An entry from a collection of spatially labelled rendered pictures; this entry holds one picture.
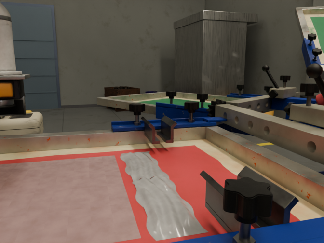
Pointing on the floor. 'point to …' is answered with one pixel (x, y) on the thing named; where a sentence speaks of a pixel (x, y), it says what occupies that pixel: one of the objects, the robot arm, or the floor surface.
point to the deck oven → (211, 51)
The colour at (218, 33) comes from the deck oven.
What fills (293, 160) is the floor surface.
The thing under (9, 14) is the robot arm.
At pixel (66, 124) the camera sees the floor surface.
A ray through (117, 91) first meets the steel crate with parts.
